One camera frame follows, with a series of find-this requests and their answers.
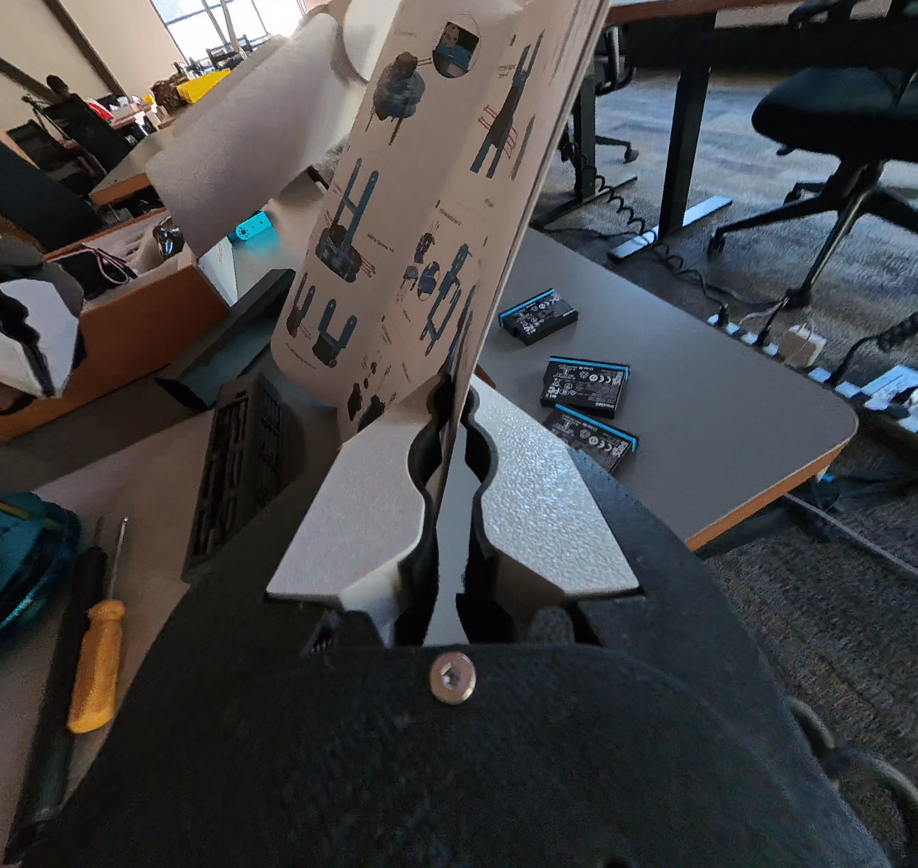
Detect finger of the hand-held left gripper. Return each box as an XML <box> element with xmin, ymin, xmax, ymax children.
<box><xmin>0</xmin><ymin>280</ymin><xmax>87</xmax><ymax>399</ymax></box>

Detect yellow handled screwdriver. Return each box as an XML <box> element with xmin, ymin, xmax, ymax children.
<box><xmin>66</xmin><ymin>517</ymin><xmax>131</xmax><ymax>734</ymax></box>

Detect black ribbed foam tray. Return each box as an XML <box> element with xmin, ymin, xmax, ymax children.
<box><xmin>183</xmin><ymin>372</ymin><xmax>288</xmax><ymax>584</ymax></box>

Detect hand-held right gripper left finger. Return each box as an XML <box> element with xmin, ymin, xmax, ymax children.
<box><xmin>265</xmin><ymin>378</ymin><xmax>454</xmax><ymax>648</ymax></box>

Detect white foam sheet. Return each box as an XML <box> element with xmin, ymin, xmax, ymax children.
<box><xmin>145</xmin><ymin>0</ymin><xmax>406</xmax><ymax>260</ymax></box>

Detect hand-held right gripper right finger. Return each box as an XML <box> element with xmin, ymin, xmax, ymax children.
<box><xmin>458</xmin><ymin>379</ymin><xmax>641</xmax><ymax>644</ymax></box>

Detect cardboard box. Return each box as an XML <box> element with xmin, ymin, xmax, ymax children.
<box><xmin>0</xmin><ymin>205</ymin><xmax>232</xmax><ymax>442</ymax></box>

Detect black office chair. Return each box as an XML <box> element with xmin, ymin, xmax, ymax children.
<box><xmin>567</xmin><ymin>22</ymin><xmax>639</xmax><ymax>163</ymax></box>
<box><xmin>25</xmin><ymin>76</ymin><xmax>133</xmax><ymax>174</ymax></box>
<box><xmin>710</xmin><ymin>0</ymin><xmax>918</xmax><ymax>313</ymax></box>

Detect white power adapter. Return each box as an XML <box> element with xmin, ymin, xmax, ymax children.
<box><xmin>780</xmin><ymin>323</ymin><xmax>827</xmax><ymax>369</ymax></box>

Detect white power strip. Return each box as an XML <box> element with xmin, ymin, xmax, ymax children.
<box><xmin>706</xmin><ymin>309</ymin><xmax>918</xmax><ymax>433</ymax></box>

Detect bright paned window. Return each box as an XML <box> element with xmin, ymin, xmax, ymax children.
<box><xmin>118</xmin><ymin>0</ymin><xmax>306</xmax><ymax>59</ymax></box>

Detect black flat case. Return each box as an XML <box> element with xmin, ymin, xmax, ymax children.
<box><xmin>156</xmin><ymin>268</ymin><xmax>296</xmax><ymax>410</ymax></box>

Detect black screwdriver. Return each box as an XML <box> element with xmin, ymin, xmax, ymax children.
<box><xmin>0</xmin><ymin>517</ymin><xmax>109</xmax><ymax>855</ymax></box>

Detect yellow storage bin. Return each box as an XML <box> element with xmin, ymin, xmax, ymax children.
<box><xmin>175</xmin><ymin>68</ymin><xmax>232</xmax><ymax>105</ymax></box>

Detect printed instruction booklet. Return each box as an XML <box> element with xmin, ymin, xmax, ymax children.
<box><xmin>271</xmin><ymin>0</ymin><xmax>626</xmax><ymax>467</ymax></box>

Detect black battery blue stripe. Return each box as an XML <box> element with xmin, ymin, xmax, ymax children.
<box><xmin>539</xmin><ymin>356</ymin><xmax>631</xmax><ymax>419</ymax></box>
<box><xmin>498</xmin><ymin>293</ymin><xmax>579</xmax><ymax>346</ymax></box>
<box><xmin>545</xmin><ymin>403</ymin><xmax>639</xmax><ymax>475</ymax></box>

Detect blue servo bracket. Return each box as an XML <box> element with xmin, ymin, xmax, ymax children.
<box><xmin>228</xmin><ymin>212</ymin><xmax>278</xmax><ymax>249</ymax></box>

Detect blue acrylic robot base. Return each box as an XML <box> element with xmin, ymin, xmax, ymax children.
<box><xmin>0</xmin><ymin>491</ymin><xmax>81</xmax><ymax>643</ymax></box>

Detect grey desk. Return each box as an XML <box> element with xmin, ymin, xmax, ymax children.
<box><xmin>0</xmin><ymin>187</ymin><xmax>859</xmax><ymax>847</ymax></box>

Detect black coiled cable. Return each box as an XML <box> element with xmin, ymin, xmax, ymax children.
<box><xmin>599</xmin><ymin>176</ymin><xmax>725</xmax><ymax>303</ymax></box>

